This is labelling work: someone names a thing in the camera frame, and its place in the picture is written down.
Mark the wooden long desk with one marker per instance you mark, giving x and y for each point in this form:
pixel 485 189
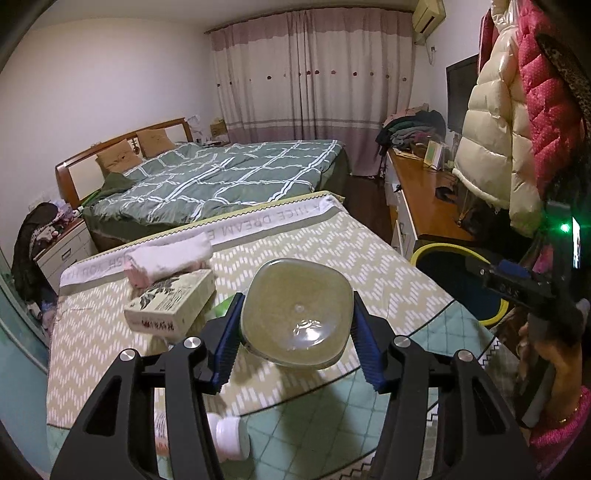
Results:
pixel 417 214

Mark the white nightstand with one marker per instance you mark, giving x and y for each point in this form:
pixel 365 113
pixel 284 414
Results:
pixel 73 245

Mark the pile of clothes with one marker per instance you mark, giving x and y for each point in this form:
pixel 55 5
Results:
pixel 405 131

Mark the brown left pillow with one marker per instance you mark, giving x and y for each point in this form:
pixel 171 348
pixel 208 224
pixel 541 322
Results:
pixel 118 158

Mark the black bag on nightstand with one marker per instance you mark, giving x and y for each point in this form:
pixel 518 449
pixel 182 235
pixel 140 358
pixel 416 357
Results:
pixel 28 279

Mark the clear green plastic bottle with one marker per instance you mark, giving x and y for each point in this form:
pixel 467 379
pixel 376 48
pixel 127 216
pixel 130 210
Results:
pixel 296 313

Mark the red puffer jacket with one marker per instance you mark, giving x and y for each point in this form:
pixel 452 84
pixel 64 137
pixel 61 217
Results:
pixel 553 114

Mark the white green lotion bottle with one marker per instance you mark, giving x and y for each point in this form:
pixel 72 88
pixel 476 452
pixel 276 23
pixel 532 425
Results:
pixel 229 435

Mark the pink white curtain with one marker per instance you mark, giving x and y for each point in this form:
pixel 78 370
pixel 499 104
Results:
pixel 326 73

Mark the white air conditioner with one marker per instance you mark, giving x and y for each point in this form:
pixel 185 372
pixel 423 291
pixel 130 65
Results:
pixel 427 16

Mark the brown pillow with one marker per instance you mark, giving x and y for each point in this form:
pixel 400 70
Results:
pixel 154 142
pixel 118 158

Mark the white cardboard box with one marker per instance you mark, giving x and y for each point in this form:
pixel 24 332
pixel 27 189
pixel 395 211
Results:
pixel 169 307

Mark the brown right pillow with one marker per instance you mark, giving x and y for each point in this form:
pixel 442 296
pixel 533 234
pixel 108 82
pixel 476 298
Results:
pixel 154 142

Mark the cream puffer jacket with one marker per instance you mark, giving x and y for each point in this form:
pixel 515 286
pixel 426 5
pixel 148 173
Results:
pixel 495 158

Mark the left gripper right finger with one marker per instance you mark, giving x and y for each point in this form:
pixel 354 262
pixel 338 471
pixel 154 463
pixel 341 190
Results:
pixel 478 437

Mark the person right hand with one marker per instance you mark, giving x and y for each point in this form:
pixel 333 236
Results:
pixel 549 375

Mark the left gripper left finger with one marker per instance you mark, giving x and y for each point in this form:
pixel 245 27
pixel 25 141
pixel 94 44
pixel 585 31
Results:
pixel 113 436

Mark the zigzag patterned bedspread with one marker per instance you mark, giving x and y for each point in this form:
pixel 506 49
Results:
pixel 302 423

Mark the white pink folded cloth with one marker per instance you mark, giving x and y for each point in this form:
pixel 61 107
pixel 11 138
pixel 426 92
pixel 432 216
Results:
pixel 147 265

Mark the wooden headboard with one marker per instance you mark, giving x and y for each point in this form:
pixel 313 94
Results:
pixel 84 173

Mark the green plaid bed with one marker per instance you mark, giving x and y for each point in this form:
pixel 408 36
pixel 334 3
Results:
pixel 191 183

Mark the black television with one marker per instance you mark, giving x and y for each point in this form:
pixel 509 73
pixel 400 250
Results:
pixel 461 78

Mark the yellow rimmed trash bin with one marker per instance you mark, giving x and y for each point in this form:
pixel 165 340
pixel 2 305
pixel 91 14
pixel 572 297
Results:
pixel 456 269

